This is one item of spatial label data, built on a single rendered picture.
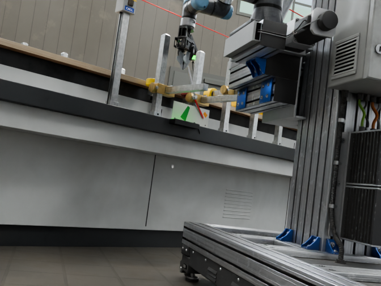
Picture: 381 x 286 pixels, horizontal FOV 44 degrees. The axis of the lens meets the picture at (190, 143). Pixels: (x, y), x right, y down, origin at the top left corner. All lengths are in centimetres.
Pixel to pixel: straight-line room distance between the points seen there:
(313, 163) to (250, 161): 124
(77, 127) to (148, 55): 553
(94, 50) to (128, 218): 516
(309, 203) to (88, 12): 633
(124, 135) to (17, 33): 537
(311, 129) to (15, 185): 133
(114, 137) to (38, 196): 45
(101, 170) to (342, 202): 130
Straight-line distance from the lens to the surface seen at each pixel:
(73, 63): 237
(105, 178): 251
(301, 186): 178
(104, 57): 754
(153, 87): 241
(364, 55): 153
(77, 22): 763
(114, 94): 228
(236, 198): 316
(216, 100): 251
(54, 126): 215
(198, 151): 262
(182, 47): 242
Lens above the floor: 40
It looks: 5 degrees up
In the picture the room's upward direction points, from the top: 7 degrees clockwise
